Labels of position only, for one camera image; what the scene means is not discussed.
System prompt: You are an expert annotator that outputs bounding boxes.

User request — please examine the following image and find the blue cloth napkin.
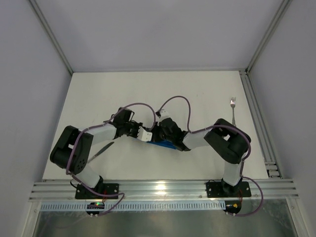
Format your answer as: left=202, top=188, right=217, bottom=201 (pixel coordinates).
left=147, top=140, right=177, bottom=150

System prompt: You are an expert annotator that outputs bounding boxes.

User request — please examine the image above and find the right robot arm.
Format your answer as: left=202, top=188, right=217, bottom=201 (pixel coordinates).
left=150, top=118, right=251, bottom=197

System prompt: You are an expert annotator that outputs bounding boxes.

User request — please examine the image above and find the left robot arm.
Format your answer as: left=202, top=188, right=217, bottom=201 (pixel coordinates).
left=50, top=108, right=143, bottom=199

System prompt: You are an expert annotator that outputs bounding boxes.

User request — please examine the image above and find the silver table knife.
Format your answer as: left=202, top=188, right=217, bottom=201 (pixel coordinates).
left=87, top=142, right=114, bottom=163

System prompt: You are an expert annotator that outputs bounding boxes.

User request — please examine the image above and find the silver fork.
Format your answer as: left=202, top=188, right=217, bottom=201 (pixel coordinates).
left=230, top=97, right=236, bottom=126

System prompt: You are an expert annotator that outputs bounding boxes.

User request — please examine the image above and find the left controller board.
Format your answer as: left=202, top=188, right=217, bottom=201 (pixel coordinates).
left=86, top=202, right=105, bottom=216

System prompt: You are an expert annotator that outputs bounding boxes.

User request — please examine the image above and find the controller board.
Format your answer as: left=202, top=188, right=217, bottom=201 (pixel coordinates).
left=86, top=202, right=105, bottom=216
left=224, top=200, right=242, bottom=216

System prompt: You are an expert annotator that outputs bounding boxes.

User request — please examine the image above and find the right controller board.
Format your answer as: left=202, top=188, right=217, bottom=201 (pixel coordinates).
left=224, top=200, right=242, bottom=216

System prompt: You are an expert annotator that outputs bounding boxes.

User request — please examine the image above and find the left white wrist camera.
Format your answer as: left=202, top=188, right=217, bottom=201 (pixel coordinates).
left=137, top=126, right=153, bottom=142

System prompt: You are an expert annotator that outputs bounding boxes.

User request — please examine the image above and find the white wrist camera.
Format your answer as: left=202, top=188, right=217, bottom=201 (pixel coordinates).
left=156, top=109, right=170, bottom=122
left=137, top=126, right=153, bottom=142

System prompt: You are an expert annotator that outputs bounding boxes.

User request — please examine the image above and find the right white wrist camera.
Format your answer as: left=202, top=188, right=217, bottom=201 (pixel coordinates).
left=156, top=109, right=170, bottom=122

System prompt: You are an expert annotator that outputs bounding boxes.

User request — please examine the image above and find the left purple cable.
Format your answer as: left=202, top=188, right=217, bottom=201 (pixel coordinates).
left=65, top=103, right=157, bottom=215

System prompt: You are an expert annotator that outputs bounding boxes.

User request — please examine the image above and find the purple cable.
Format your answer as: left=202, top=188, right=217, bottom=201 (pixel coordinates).
left=65, top=103, right=157, bottom=215
left=156, top=95, right=264, bottom=217

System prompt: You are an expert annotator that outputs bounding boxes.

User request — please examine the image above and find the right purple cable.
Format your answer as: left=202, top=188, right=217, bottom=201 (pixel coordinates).
left=156, top=95, right=264, bottom=217

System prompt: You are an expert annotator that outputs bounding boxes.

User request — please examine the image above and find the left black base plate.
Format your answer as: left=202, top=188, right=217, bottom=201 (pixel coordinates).
left=75, top=183, right=119, bottom=199

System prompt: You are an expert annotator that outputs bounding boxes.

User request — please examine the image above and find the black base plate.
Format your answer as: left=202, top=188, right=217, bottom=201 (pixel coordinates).
left=75, top=183, right=119, bottom=199
left=205, top=179, right=252, bottom=198

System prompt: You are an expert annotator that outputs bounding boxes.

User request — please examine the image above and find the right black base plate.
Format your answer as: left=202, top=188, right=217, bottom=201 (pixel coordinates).
left=205, top=179, right=252, bottom=198

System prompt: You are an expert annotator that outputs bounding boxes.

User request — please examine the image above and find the slotted grey cable duct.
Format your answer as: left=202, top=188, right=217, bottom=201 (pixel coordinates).
left=40, top=200, right=225, bottom=212

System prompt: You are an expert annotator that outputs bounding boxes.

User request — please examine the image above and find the right side aluminium rail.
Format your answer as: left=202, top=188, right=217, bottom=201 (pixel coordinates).
left=239, top=70, right=283, bottom=179

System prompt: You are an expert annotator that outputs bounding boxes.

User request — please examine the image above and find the aluminium rail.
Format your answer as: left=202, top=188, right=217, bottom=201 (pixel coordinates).
left=29, top=179, right=299, bottom=201
left=239, top=70, right=283, bottom=179

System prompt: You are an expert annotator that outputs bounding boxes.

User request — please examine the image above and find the aluminium front rail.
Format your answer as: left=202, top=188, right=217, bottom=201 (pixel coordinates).
left=29, top=179, right=299, bottom=201

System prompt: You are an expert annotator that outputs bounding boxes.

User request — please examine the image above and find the left aluminium frame post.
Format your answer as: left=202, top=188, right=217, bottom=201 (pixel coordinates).
left=27, top=0, right=74, bottom=76

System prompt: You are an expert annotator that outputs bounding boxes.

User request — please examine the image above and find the aluminium frame post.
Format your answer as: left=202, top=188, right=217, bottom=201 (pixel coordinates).
left=245, top=0, right=292, bottom=74
left=27, top=0, right=74, bottom=76

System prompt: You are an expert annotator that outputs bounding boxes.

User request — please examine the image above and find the right aluminium frame post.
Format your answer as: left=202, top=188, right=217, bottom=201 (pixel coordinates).
left=245, top=0, right=292, bottom=74

